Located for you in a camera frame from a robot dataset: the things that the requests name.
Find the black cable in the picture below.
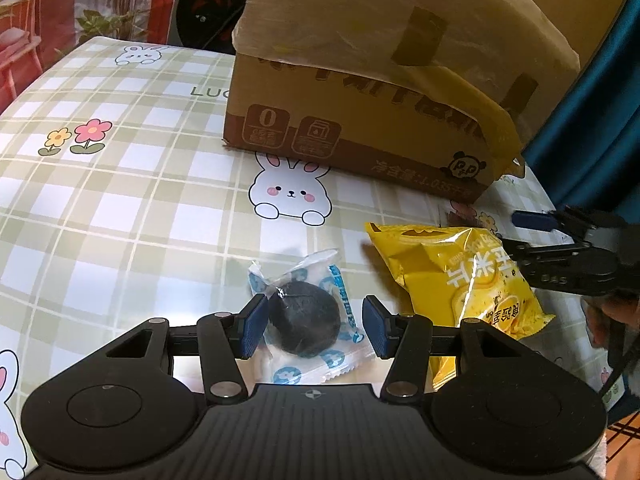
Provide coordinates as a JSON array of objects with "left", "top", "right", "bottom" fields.
[{"left": 597, "top": 320, "right": 637, "bottom": 407}]

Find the red printed curtain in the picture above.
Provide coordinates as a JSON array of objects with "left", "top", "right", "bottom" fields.
[{"left": 0, "top": 0, "right": 187, "bottom": 117}]

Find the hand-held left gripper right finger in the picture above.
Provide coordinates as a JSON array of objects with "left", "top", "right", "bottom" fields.
[{"left": 362, "top": 295, "right": 529, "bottom": 405}]

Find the person's right hand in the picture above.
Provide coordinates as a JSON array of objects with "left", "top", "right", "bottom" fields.
[{"left": 581, "top": 292, "right": 640, "bottom": 392}]

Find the checked bunny tablecloth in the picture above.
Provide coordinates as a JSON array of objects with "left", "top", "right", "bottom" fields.
[{"left": 0, "top": 35, "right": 626, "bottom": 480}]

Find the black round snack packet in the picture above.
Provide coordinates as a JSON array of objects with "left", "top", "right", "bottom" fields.
[{"left": 247, "top": 248, "right": 374, "bottom": 387}]

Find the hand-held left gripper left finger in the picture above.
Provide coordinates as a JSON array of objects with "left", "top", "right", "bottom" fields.
[{"left": 104, "top": 293, "right": 270, "bottom": 405}]

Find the yellow snack packet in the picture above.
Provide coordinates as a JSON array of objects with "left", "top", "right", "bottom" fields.
[{"left": 363, "top": 222, "right": 557, "bottom": 394}]

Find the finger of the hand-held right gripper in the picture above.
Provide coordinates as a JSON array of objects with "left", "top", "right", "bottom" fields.
[
  {"left": 499, "top": 238, "right": 597, "bottom": 269},
  {"left": 511, "top": 204, "right": 627, "bottom": 241}
]

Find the teal curtain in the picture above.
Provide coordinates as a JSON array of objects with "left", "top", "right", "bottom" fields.
[{"left": 520, "top": 0, "right": 640, "bottom": 222}]

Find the black exercise bike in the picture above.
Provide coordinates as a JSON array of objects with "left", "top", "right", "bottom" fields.
[{"left": 174, "top": 0, "right": 262, "bottom": 57}]

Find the cardboard box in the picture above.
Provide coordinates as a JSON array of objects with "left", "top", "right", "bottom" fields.
[{"left": 222, "top": 0, "right": 582, "bottom": 207}]

